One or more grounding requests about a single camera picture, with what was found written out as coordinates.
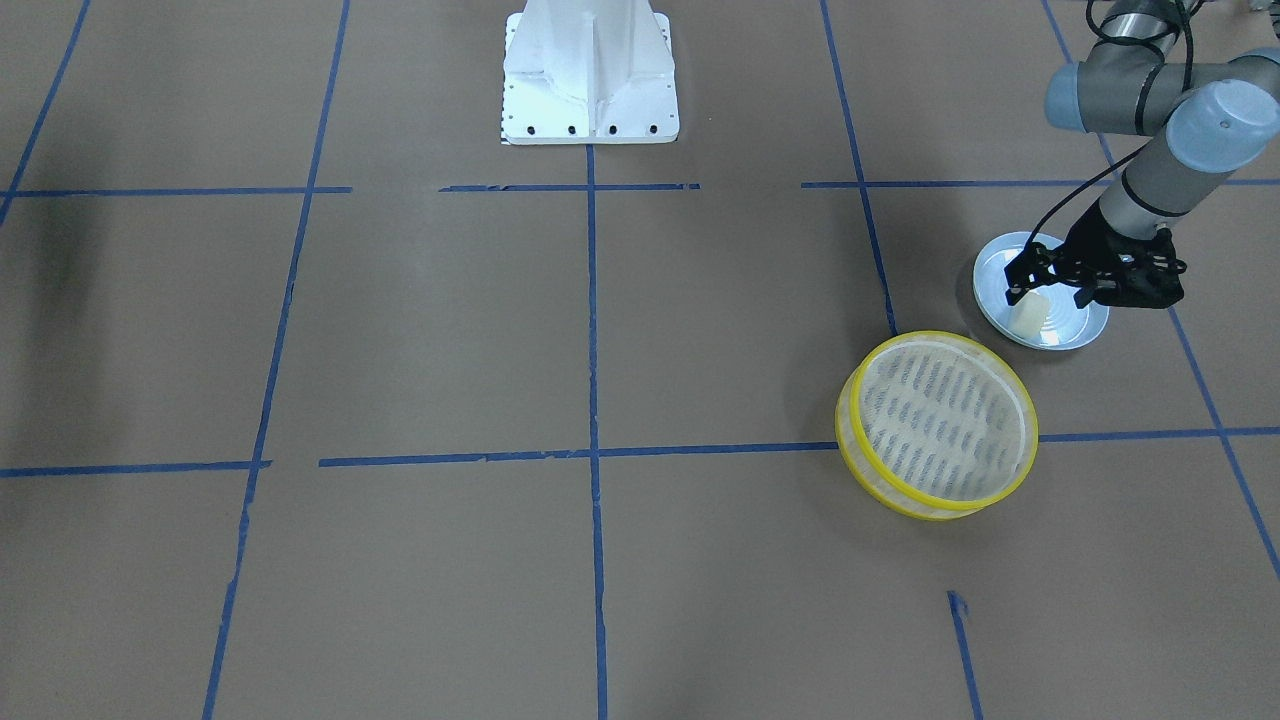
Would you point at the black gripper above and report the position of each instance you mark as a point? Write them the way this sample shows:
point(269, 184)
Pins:
point(1087, 243)

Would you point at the white steamed bun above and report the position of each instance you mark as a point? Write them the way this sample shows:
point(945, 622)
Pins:
point(1027, 318)

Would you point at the yellow round steamer basket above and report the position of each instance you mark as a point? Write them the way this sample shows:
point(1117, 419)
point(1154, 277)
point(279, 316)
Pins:
point(935, 426)

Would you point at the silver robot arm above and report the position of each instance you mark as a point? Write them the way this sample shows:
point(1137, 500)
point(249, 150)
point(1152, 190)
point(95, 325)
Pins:
point(1202, 122)

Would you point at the light blue plate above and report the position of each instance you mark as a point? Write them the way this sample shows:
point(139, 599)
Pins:
point(1066, 329)

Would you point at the white camera stand base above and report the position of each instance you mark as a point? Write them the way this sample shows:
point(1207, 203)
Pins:
point(580, 72)

